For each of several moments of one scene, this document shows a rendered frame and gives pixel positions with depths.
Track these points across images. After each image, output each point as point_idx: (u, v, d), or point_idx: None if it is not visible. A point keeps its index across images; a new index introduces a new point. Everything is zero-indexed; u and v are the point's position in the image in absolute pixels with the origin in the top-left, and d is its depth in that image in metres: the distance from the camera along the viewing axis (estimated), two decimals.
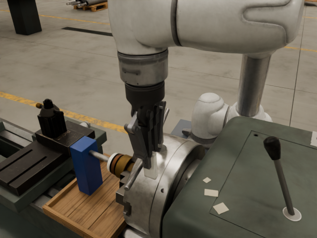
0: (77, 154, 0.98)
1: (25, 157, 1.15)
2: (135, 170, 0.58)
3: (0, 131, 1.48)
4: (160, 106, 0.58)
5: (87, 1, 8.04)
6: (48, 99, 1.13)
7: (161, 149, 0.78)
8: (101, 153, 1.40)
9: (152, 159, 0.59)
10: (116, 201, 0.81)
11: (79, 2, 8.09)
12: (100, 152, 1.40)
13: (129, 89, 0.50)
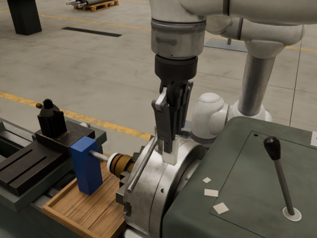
0: (77, 154, 0.98)
1: (25, 157, 1.15)
2: (137, 172, 0.58)
3: (0, 131, 1.48)
4: None
5: (87, 1, 8.04)
6: (48, 99, 1.13)
7: (161, 149, 0.78)
8: (101, 153, 1.40)
9: (173, 143, 0.55)
10: (116, 201, 0.81)
11: (79, 2, 8.09)
12: (100, 152, 1.40)
13: (160, 62, 0.46)
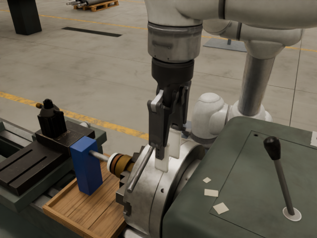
0: (77, 154, 0.98)
1: (25, 157, 1.15)
2: (137, 172, 0.58)
3: (0, 131, 1.48)
4: (185, 86, 0.55)
5: (87, 1, 8.04)
6: (48, 99, 1.13)
7: None
8: (101, 153, 1.40)
9: (165, 149, 0.54)
10: (116, 201, 0.81)
11: (79, 2, 8.09)
12: (100, 152, 1.40)
13: (156, 65, 0.46)
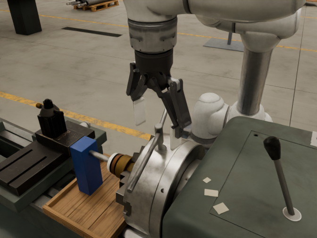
0: (77, 154, 0.98)
1: (25, 157, 1.15)
2: (137, 172, 0.58)
3: (0, 131, 1.48)
4: None
5: (87, 1, 8.04)
6: (48, 99, 1.13)
7: (161, 149, 0.78)
8: (101, 153, 1.40)
9: None
10: (116, 201, 0.81)
11: (79, 2, 8.09)
12: (100, 152, 1.40)
13: (161, 57, 0.51)
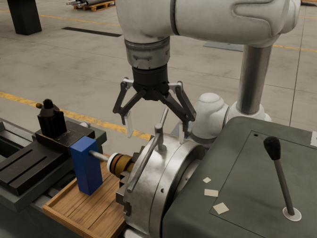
0: (77, 154, 0.98)
1: (25, 157, 1.15)
2: (137, 172, 0.58)
3: (0, 131, 1.48)
4: (129, 83, 0.63)
5: (87, 1, 8.04)
6: (48, 99, 1.13)
7: (161, 149, 0.78)
8: (101, 153, 1.40)
9: None
10: (116, 201, 0.81)
11: (79, 2, 8.09)
12: (100, 152, 1.40)
13: (164, 69, 0.56)
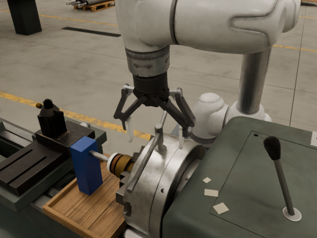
0: (77, 154, 0.98)
1: (25, 157, 1.15)
2: (137, 172, 0.58)
3: (0, 131, 1.48)
4: (129, 89, 0.64)
5: (87, 1, 8.04)
6: (48, 99, 1.13)
7: (161, 149, 0.78)
8: (101, 153, 1.40)
9: None
10: (116, 201, 0.81)
11: (79, 2, 8.09)
12: (100, 152, 1.40)
13: (164, 76, 0.58)
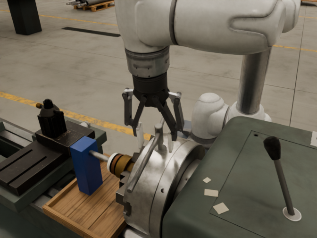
0: (77, 154, 0.98)
1: (25, 157, 1.15)
2: (137, 172, 0.58)
3: (0, 131, 1.48)
4: (131, 93, 0.65)
5: (87, 1, 8.04)
6: (48, 99, 1.13)
7: (161, 149, 0.78)
8: (101, 153, 1.40)
9: None
10: (116, 201, 0.81)
11: (79, 2, 8.09)
12: (100, 152, 1.40)
13: (164, 77, 0.58)
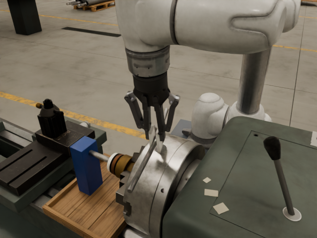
0: (77, 154, 0.98)
1: (25, 157, 1.15)
2: (137, 172, 0.58)
3: (0, 131, 1.48)
4: (133, 95, 0.65)
5: (87, 1, 8.04)
6: (48, 99, 1.13)
7: (161, 149, 0.78)
8: (101, 153, 1.40)
9: None
10: (116, 201, 0.81)
11: (79, 2, 8.09)
12: (100, 152, 1.40)
13: (164, 76, 0.58)
